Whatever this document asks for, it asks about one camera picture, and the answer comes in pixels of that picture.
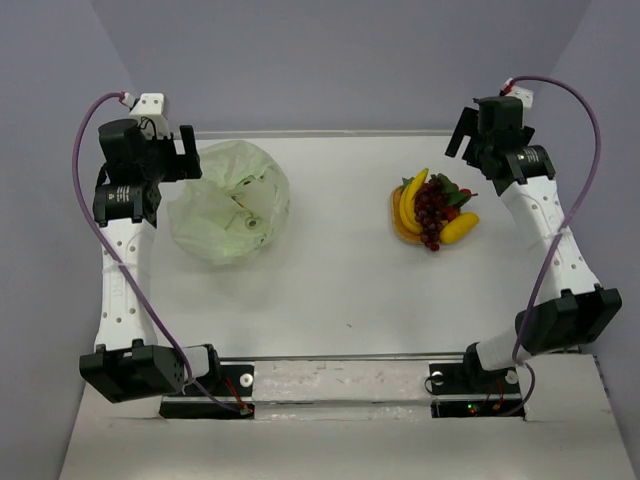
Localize pale green plastic bag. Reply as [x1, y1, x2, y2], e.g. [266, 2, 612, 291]
[167, 140, 291, 266]

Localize red fake strawberries with leaves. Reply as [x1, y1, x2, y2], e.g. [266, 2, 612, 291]
[429, 173, 477, 221]

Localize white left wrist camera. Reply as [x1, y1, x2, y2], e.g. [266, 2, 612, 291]
[129, 93, 172, 140]

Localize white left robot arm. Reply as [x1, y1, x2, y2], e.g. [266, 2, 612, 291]
[79, 116, 222, 403]

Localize orange woven mat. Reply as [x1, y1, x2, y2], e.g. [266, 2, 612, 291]
[390, 186, 449, 245]

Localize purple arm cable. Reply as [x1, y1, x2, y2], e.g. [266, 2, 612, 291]
[71, 90, 252, 416]
[499, 74, 603, 417]

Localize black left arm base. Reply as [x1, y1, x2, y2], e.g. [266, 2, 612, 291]
[159, 361, 255, 420]

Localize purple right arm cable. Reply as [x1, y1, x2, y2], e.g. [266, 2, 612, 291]
[499, 74, 603, 417]

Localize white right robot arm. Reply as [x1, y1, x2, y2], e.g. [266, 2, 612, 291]
[445, 95, 622, 392]

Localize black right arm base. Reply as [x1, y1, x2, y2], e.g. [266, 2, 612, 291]
[424, 362, 524, 419]

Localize dark red fake grapes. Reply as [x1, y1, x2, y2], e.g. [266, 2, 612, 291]
[414, 175, 449, 252]

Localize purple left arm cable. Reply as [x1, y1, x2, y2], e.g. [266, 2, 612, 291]
[71, 90, 252, 416]

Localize yellow fake banana bunch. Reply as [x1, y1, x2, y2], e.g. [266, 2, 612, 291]
[399, 168, 429, 235]

